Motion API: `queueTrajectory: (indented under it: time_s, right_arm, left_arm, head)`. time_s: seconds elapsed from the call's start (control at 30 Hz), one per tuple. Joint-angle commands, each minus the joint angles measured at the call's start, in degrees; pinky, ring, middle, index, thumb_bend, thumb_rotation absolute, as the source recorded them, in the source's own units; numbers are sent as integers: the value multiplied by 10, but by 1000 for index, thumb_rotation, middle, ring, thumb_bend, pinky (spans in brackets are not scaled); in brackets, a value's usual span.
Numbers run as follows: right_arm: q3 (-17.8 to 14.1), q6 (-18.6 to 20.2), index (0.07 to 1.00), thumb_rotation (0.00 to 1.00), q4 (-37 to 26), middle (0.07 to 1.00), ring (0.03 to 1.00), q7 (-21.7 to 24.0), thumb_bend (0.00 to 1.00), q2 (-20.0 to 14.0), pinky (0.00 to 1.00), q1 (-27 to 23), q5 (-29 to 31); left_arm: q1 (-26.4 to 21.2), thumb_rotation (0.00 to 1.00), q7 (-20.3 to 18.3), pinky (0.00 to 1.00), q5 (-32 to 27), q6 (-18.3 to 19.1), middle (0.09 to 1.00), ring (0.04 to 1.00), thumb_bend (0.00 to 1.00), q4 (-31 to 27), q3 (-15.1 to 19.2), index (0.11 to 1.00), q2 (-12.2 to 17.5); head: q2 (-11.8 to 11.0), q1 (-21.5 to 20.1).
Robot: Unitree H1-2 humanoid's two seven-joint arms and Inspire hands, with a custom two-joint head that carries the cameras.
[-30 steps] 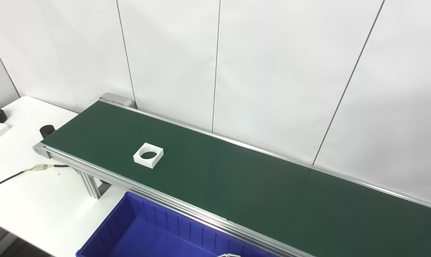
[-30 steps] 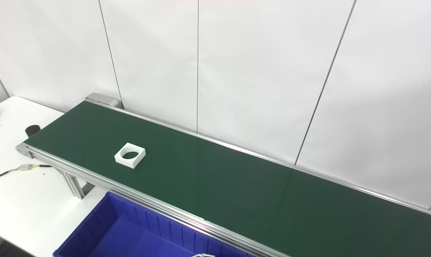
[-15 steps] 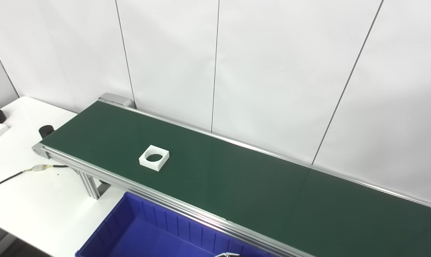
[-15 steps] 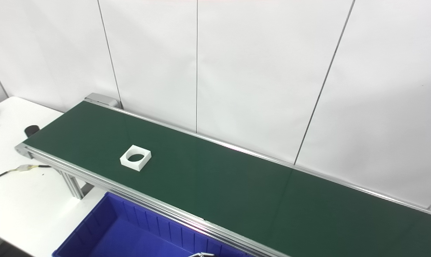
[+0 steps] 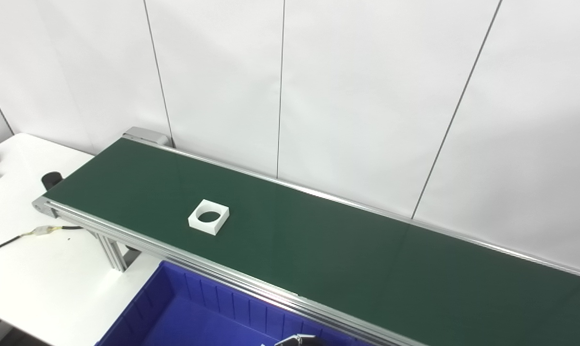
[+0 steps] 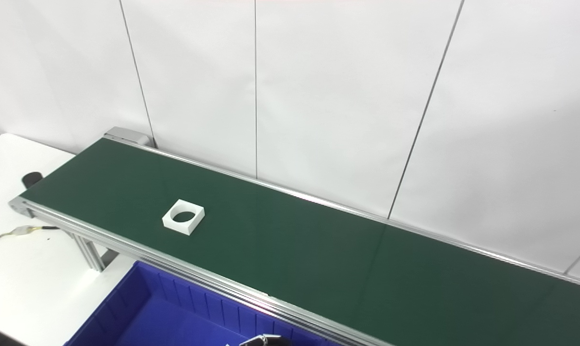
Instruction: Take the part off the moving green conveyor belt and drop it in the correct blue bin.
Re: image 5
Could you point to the blue plastic bin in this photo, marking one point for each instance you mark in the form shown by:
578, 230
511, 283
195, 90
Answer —
193, 317

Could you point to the aluminium conveyor leg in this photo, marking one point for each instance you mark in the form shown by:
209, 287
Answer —
114, 252

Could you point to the black cylinder part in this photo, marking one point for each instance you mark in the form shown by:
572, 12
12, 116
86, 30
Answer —
51, 180

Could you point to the white square part round hole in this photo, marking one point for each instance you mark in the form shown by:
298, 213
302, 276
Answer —
204, 227

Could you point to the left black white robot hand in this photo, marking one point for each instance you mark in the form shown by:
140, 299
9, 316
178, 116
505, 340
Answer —
299, 341

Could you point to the green conveyor belt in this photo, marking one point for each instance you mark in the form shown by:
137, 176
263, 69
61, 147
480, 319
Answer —
318, 250

